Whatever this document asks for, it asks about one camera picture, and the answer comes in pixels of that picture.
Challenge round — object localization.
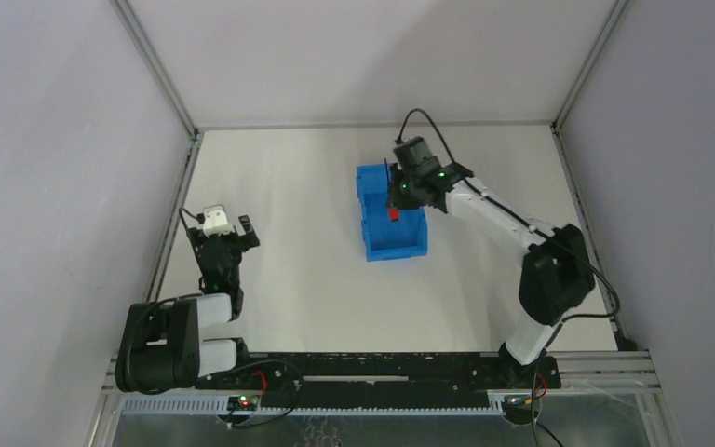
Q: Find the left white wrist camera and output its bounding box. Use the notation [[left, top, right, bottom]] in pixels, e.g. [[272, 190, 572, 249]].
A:
[[202, 204, 235, 237]]

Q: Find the aluminium frame front beam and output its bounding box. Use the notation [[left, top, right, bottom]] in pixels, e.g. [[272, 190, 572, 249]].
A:
[[102, 351, 661, 416]]

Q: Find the small electronics board with leds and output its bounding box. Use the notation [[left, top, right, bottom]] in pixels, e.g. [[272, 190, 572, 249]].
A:
[[226, 395, 261, 413]]

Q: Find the blue plastic bin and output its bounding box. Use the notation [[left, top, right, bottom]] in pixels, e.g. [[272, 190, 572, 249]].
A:
[[356, 164, 428, 262]]

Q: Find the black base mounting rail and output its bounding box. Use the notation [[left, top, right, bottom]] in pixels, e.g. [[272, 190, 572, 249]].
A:
[[195, 352, 562, 411]]

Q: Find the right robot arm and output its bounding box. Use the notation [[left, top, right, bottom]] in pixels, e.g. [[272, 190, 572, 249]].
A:
[[386, 136, 596, 367]]

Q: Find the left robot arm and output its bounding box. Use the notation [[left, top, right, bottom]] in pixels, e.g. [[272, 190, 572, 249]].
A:
[[115, 209, 260, 395]]

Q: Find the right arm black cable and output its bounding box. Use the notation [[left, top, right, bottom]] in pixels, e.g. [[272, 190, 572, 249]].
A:
[[394, 108, 622, 447]]

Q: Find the red handled screwdriver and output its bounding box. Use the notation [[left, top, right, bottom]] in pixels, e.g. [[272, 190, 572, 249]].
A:
[[384, 159, 400, 222]]

